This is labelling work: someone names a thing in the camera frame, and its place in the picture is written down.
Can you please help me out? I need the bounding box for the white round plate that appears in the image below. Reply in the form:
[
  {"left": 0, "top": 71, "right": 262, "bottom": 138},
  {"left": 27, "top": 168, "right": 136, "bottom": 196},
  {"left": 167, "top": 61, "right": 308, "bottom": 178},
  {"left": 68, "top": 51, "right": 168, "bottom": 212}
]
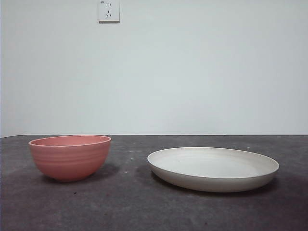
[{"left": 147, "top": 146, "right": 280, "bottom": 193}]

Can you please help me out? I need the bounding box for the red ribbed bowl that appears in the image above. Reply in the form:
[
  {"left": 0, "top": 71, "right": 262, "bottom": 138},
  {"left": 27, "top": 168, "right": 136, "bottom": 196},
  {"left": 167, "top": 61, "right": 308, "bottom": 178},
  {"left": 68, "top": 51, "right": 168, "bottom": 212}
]
[{"left": 28, "top": 135, "right": 112, "bottom": 182}]

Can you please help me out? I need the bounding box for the white wall power socket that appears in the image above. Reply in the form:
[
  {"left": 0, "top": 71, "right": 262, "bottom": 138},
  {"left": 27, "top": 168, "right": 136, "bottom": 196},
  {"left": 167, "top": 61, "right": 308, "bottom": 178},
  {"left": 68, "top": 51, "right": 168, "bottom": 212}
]
[{"left": 98, "top": 0, "right": 121, "bottom": 24}]

